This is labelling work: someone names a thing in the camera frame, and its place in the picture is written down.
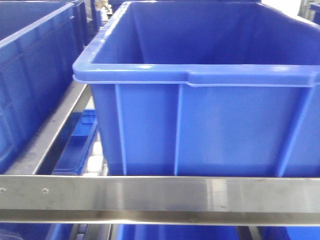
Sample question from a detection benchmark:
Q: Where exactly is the steel shelf front rail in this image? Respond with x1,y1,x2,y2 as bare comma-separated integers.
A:
0,175,320,226

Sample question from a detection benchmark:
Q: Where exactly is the blue bin left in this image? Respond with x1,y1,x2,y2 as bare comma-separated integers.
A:
0,0,87,173

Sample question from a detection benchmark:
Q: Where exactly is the large blue bin centre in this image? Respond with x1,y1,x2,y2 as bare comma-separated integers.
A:
73,0,320,177

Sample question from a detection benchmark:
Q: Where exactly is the blue bin below shelf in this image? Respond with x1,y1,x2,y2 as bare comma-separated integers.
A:
52,108,97,176

